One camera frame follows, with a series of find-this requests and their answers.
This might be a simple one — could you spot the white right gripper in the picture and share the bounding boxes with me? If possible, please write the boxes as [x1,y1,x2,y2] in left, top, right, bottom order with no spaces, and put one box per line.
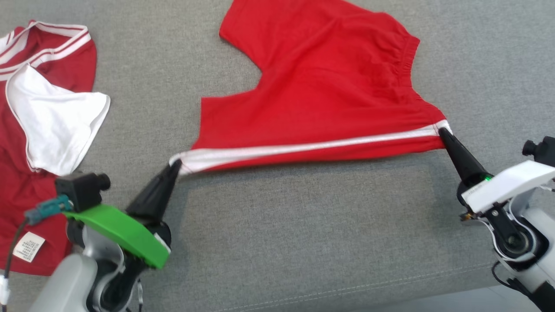
[438,129,555,214]

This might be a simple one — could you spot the red jersey with white trim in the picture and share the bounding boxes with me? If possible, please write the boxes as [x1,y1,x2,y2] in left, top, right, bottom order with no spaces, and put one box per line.
[0,20,111,276]

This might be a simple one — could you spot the grey fabric sofa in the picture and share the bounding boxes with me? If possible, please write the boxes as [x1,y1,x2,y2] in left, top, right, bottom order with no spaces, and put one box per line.
[0,0,555,312]

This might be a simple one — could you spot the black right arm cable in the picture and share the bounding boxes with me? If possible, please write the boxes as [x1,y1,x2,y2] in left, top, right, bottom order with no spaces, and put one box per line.
[492,260,536,300]

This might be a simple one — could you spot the teal connector black camera cable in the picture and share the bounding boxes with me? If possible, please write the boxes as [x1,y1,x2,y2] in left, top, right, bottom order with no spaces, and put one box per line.
[0,194,73,306]

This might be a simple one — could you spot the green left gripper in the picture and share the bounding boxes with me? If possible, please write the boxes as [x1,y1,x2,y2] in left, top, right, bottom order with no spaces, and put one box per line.
[65,160,183,270]

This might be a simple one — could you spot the red shorts with white stripe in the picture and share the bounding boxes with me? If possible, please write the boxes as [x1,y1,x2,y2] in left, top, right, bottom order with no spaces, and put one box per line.
[173,0,453,175]

